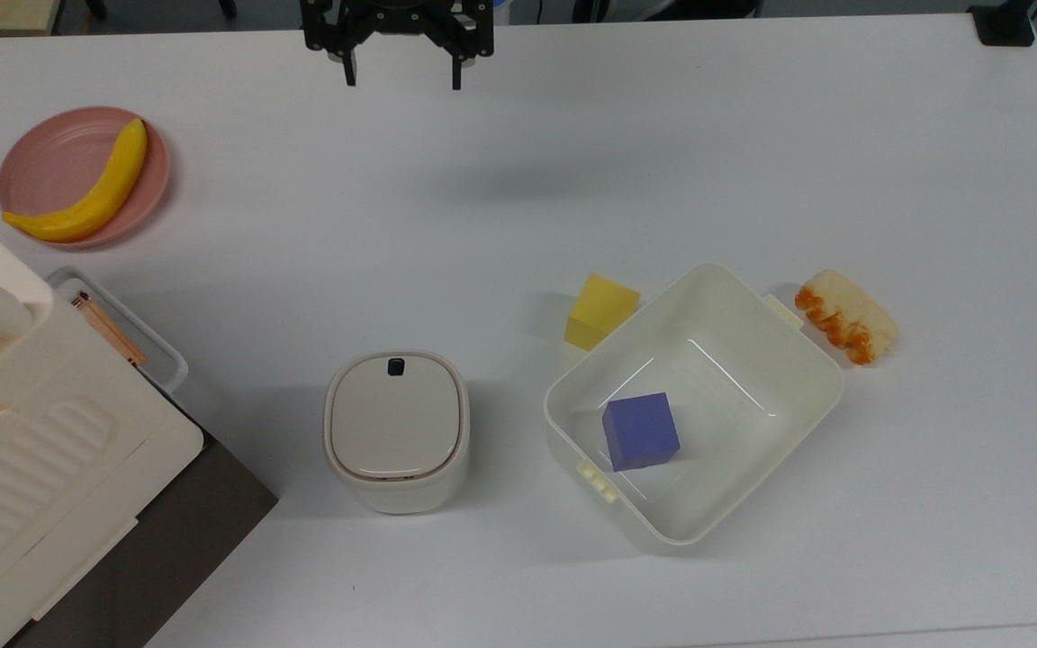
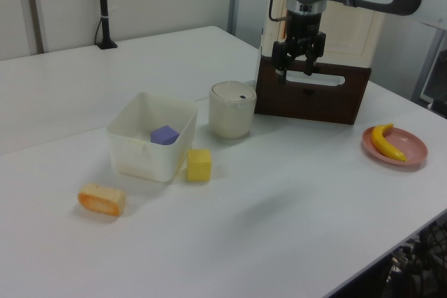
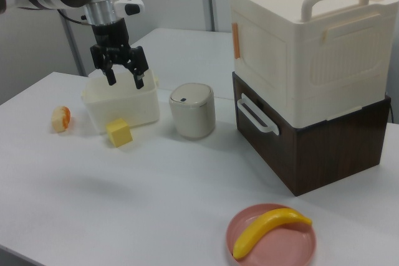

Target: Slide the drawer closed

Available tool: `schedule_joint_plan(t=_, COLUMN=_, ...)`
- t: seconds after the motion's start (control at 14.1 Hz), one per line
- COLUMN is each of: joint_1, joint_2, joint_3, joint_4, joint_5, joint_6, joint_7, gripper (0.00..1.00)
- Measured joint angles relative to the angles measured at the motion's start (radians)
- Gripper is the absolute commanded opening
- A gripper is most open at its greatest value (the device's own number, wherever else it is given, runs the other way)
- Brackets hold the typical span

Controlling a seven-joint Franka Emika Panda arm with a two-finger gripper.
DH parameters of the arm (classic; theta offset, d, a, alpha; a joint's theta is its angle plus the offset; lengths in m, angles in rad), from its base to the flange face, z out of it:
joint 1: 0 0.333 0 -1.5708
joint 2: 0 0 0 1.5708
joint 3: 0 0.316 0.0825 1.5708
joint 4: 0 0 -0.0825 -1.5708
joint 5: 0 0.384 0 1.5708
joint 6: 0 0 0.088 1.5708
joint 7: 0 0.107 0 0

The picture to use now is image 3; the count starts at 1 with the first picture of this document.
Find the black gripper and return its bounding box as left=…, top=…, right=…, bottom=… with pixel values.
left=90, top=18, right=149, bottom=90

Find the wooden drawer dark brown front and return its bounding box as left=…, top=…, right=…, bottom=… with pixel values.
left=232, top=71, right=297, bottom=197

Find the dark brown drawer cabinet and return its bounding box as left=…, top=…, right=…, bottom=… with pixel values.
left=232, top=71, right=392, bottom=197

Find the white plastic bin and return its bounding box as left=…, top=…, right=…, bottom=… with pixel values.
left=81, top=68, right=161, bottom=135

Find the yellow cube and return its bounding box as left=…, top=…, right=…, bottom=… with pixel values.
left=105, top=118, right=134, bottom=148

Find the toy bread slice orange edge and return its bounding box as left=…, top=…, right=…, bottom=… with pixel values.
left=50, top=105, right=72, bottom=133

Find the white lidded trash can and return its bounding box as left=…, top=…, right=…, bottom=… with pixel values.
left=168, top=82, right=216, bottom=141

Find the orange latch strip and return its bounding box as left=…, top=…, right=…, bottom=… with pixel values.
left=232, top=22, right=241, bottom=60

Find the cream plastic storage box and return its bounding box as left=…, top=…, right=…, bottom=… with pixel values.
left=227, top=0, right=397, bottom=128

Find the yellow toy banana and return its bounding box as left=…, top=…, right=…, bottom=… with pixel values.
left=233, top=207, right=313, bottom=260

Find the pink plate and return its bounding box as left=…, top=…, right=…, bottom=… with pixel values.
left=226, top=202, right=317, bottom=266

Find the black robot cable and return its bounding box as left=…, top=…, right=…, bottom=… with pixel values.
left=57, top=9, right=94, bottom=27

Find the white drawer handle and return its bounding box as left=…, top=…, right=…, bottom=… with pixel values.
left=236, top=93, right=280, bottom=136

